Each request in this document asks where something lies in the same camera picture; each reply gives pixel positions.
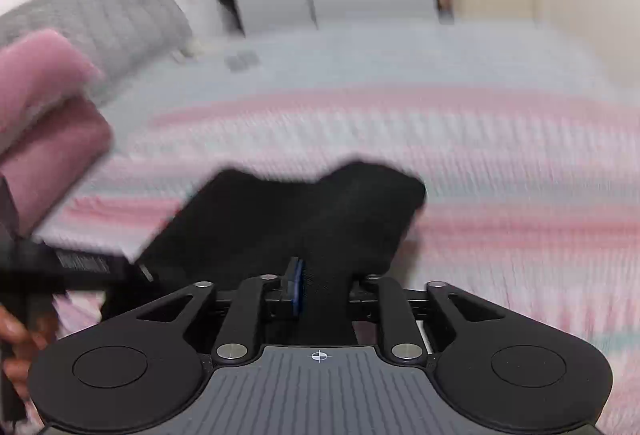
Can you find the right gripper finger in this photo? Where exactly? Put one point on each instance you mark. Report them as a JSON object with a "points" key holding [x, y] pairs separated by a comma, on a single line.
{"points": [[291, 283]]}

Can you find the black pants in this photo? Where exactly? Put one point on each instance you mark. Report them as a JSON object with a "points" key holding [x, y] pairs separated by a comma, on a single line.
{"points": [[345, 226]]}

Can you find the left hand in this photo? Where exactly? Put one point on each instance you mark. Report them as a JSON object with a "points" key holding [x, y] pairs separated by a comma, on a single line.
{"points": [[26, 344]]}

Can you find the red green patterned blanket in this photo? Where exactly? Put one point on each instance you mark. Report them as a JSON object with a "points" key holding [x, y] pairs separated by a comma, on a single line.
{"points": [[532, 199]]}

